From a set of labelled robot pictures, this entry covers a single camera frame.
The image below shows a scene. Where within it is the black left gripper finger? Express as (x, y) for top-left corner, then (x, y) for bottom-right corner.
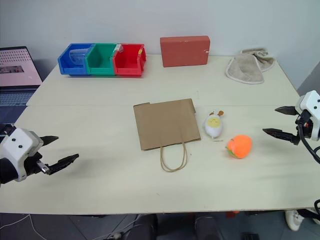
(45, 153), (80, 176)
(39, 135), (60, 147)

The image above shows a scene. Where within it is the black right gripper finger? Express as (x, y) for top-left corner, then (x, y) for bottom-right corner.
(274, 105), (299, 117)
(262, 127), (301, 146)

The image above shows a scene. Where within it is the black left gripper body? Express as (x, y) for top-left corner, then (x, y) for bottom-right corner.
(23, 150), (51, 179)

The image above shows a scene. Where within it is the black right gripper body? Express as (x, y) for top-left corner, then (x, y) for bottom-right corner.
(294, 109), (313, 146)

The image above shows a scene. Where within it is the brown paper bag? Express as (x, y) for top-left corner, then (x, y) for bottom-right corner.
(132, 98), (202, 173)

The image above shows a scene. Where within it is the orange plush fruit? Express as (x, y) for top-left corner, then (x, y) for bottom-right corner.
(225, 134), (253, 160)

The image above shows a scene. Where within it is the beige towel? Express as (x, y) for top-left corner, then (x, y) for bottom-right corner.
(224, 47), (277, 85)

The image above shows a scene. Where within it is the white yellow plush toy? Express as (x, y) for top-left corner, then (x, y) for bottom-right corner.
(202, 109), (225, 140)

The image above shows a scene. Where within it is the blue plastic storage bin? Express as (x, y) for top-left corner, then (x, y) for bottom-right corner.
(57, 42), (95, 77)

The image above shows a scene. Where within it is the open laptop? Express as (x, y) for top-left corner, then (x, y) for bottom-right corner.
(0, 45), (44, 107)

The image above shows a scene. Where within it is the green plastic storage bin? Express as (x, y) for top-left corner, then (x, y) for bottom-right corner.
(85, 42), (119, 77)

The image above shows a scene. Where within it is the white rounded object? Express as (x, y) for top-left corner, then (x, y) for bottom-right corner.
(284, 209), (305, 232)

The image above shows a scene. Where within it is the clear plastic measuring cup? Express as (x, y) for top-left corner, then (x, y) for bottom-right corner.
(68, 48), (89, 68)

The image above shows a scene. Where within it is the red plastic storage bin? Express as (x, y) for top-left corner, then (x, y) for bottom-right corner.
(112, 43), (148, 77)

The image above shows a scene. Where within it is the red brick-coloured box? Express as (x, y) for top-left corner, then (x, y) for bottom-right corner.
(159, 35), (212, 69)

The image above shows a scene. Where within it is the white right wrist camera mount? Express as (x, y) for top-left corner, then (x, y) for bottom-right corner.
(295, 90), (320, 141)

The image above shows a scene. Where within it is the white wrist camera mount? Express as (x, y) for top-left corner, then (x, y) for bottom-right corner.
(295, 90), (320, 141)
(0, 128), (44, 183)

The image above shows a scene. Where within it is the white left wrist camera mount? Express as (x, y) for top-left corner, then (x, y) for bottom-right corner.
(0, 128), (44, 183)

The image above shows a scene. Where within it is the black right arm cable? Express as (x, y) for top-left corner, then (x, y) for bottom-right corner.
(298, 124), (320, 165)

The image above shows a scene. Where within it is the thin white cable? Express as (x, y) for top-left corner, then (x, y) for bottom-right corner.
(0, 213), (38, 236)

